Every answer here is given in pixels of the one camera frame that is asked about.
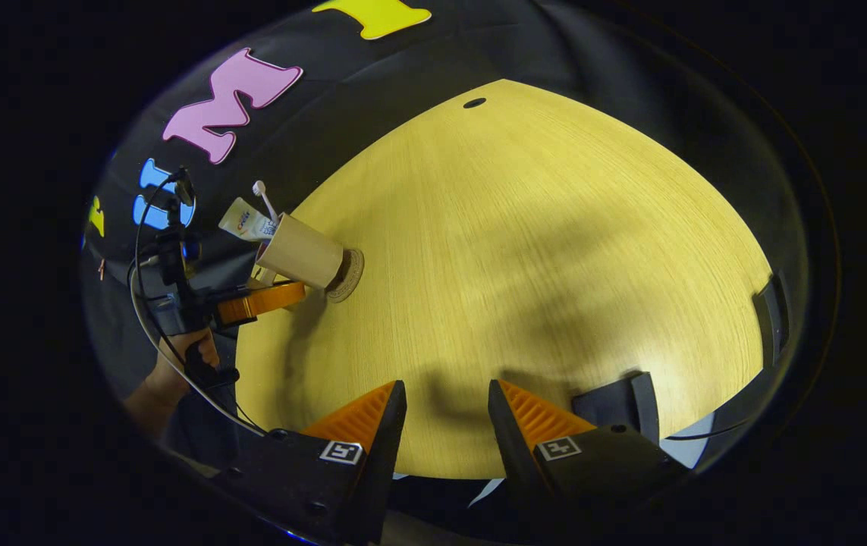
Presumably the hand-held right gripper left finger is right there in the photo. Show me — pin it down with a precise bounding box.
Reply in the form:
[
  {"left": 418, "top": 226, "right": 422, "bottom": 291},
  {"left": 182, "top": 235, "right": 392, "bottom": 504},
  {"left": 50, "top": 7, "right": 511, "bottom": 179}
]
[{"left": 213, "top": 381, "right": 408, "bottom": 545}]

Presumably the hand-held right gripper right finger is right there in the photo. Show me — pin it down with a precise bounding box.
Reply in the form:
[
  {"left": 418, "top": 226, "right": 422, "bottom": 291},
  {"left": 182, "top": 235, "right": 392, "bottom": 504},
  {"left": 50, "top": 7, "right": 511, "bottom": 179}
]
[{"left": 488, "top": 379, "right": 688, "bottom": 524}]

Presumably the beige cup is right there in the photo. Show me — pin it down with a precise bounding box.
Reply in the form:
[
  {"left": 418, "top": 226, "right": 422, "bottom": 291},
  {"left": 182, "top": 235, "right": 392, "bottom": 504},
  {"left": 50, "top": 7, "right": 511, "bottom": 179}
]
[{"left": 253, "top": 212, "right": 345, "bottom": 291}]

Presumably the white toothpaste tube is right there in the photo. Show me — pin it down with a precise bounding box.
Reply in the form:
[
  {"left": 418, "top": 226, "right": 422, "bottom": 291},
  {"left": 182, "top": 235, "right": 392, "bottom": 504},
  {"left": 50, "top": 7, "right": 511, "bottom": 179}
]
[{"left": 218, "top": 197, "right": 278, "bottom": 242}]

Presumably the round cork coaster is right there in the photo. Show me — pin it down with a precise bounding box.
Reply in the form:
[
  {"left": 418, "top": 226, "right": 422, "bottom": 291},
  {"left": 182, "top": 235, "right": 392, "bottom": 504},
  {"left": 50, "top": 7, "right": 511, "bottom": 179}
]
[{"left": 325, "top": 248, "right": 366, "bottom": 304}]

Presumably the white toothbrush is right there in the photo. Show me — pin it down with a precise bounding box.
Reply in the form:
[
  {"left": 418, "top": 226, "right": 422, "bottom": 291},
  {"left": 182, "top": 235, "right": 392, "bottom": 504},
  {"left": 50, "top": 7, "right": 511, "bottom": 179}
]
[{"left": 253, "top": 180, "right": 279, "bottom": 222}]

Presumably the wooden desktop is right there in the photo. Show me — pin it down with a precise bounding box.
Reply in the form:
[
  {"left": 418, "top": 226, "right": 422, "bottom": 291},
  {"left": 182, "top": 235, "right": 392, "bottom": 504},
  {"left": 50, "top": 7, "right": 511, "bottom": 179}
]
[{"left": 236, "top": 79, "right": 775, "bottom": 480}]

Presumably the black backdrop cloth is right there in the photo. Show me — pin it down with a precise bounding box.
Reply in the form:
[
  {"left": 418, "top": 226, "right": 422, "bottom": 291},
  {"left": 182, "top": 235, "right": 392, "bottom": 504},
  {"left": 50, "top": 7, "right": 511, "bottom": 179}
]
[{"left": 84, "top": 0, "right": 806, "bottom": 456}]

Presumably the black table bracket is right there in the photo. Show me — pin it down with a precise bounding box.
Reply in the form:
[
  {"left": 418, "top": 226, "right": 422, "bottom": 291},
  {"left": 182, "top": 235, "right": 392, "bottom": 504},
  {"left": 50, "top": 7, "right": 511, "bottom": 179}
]
[
  {"left": 571, "top": 372, "right": 661, "bottom": 444},
  {"left": 752, "top": 273, "right": 790, "bottom": 369}
]

